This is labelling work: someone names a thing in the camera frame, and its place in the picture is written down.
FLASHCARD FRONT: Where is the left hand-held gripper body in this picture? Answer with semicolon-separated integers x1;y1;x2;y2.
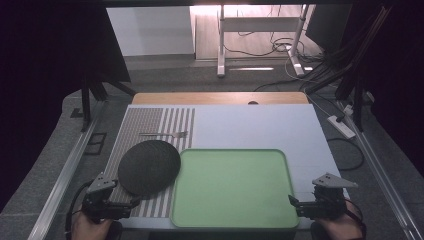
81;171;132;224

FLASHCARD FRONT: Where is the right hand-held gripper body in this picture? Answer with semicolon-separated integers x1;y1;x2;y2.
297;172;359;221

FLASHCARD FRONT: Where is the person's left hand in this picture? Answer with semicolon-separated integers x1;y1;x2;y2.
70;211;115;240

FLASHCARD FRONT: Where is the person's right hand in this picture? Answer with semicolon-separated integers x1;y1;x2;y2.
312;202;365;240

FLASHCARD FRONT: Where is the dark round plate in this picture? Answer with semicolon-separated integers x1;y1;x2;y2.
117;139;182;198

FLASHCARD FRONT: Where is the green tray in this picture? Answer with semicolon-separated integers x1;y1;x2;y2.
170;148;300;230

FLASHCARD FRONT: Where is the silver fork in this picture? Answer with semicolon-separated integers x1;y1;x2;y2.
138;130;189;139

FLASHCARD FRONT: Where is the white power strip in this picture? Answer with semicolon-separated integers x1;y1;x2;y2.
326;114;357;140

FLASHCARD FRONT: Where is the grey striped placemat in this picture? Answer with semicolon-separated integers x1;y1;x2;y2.
104;106;196;220

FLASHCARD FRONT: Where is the white table cover board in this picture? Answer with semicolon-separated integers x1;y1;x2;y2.
117;103;350;232

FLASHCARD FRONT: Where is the black tripod stand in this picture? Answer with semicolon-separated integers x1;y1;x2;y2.
79;71;137;133
334;71;368;133

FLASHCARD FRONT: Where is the wooden table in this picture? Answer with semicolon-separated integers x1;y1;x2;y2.
131;91;310;106

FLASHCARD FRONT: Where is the dark monitor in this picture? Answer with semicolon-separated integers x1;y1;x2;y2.
305;4;353;54

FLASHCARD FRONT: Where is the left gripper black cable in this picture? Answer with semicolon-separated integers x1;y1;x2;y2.
64;179;95;236

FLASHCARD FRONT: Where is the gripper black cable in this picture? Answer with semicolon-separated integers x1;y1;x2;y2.
344;197;368;236
64;179;95;236

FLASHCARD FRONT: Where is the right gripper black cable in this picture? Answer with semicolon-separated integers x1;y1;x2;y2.
344;197;368;236

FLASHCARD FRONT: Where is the aluminium floor rail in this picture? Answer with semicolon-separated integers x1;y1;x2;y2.
26;99;109;240
338;99;424;240

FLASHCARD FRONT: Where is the black floor cable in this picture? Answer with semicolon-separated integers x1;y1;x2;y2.
327;137;366;172

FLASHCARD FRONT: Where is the tangle of floor cables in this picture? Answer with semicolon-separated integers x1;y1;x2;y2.
223;31;338;93

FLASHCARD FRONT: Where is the white wall panel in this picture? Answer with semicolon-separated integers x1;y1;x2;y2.
106;5;196;57

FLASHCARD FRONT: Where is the white desk frame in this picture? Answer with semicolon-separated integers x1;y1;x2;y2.
216;4;311;79

